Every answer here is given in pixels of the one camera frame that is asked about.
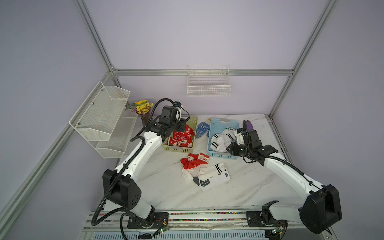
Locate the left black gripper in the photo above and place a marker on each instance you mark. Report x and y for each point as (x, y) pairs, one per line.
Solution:
(182, 126)

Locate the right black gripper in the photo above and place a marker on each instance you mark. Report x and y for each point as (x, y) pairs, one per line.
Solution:
(233, 148)

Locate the white sock black stripes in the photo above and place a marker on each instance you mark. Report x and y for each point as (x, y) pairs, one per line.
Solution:
(220, 142)

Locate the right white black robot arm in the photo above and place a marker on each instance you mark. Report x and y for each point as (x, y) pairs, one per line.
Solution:
(321, 207)

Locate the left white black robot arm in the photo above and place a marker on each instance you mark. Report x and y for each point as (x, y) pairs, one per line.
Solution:
(121, 192)

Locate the green plastic basket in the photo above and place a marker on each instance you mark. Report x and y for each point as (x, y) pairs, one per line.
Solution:
(192, 122)

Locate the blue plastic basket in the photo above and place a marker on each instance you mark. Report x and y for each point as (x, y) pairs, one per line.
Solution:
(217, 127)

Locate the dark glass vase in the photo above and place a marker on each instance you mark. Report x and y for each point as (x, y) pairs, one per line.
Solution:
(145, 118)

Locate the blue dotted work glove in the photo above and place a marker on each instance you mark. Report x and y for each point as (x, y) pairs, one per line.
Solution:
(202, 128)

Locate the yellow flower bouquet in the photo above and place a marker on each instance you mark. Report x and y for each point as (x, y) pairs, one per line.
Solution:
(141, 107)

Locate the small red santa sock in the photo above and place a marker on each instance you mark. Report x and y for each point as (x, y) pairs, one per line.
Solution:
(192, 161)

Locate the white two-tier mesh shelf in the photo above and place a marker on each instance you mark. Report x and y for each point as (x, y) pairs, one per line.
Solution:
(105, 121)

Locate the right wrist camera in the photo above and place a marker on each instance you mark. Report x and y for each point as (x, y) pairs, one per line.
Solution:
(240, 137)

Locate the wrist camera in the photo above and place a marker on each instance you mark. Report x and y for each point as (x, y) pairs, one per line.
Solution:
(240, 137)
(178, 106)

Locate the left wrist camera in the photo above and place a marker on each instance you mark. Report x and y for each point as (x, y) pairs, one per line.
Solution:
(178, 106)

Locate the purple trowel pink handle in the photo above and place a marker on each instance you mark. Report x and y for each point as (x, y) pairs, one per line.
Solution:
(248, 126)

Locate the white wire wall basket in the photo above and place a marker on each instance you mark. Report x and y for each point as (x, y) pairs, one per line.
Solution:
(208, 81)

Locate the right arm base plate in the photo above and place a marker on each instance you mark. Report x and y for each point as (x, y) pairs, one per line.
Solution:
(263, 219)

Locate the aluminium rail bench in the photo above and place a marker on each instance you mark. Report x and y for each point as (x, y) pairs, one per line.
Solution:
(200, 225)

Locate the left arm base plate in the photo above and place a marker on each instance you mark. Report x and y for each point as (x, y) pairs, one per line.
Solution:
(153, 221)

